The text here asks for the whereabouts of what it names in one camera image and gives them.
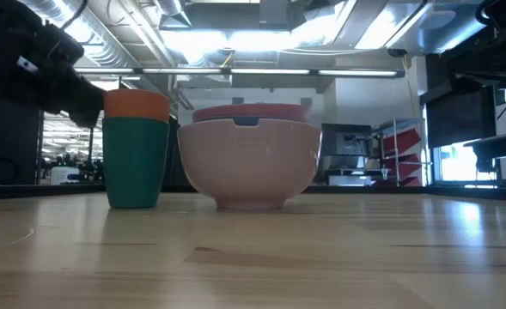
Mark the white appliance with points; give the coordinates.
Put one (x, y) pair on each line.
(63, 175)

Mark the black aluminium table frame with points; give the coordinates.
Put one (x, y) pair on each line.
(42, 191)

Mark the black desk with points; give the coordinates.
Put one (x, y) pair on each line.
(499, 143)

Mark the green plastic cup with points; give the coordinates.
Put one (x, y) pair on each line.
(134, 163)

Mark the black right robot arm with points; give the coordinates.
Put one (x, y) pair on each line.
(493, 56)

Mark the dark partition panel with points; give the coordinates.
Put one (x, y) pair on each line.
(7, 141)

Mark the black and silver machine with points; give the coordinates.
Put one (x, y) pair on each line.
(346, 146)

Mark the orange plastic cup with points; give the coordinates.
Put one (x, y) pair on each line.
(136, 105)

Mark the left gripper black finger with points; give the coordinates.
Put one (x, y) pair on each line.
(87, 105)

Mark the red bin shelf rack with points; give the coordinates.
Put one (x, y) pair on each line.
(400, 143)

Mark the black monitor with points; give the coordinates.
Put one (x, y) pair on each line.
(459, 116)

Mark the pink plate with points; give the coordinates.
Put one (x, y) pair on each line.
(252, 112)

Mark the dark teal bowl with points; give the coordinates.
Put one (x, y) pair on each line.
(246, 121)

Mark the long LED light bar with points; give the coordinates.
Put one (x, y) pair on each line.
(270, 71)

